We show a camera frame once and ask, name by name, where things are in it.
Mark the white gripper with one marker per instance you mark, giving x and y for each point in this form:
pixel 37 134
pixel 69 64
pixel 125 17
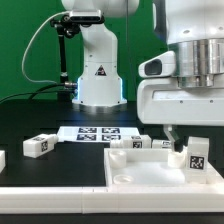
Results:
pixel 161 101

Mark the white square tabletop panel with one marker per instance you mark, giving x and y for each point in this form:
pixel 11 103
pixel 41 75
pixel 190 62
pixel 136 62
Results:
pixel 147 170

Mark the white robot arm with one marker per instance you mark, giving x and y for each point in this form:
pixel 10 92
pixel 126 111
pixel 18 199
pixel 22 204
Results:
pixel 170 51

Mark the tag marker sheet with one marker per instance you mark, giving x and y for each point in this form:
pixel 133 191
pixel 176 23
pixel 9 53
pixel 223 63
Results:
pixel 94 134

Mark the white block left edge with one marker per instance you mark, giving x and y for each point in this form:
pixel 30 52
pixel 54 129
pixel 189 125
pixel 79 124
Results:
pixel 2 160

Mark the white obstacle fence rail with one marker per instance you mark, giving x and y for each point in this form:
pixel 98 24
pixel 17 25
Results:
pixel 23 200

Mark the camera on black stand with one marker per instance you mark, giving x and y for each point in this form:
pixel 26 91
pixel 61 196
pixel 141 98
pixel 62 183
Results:
pixel 68 26

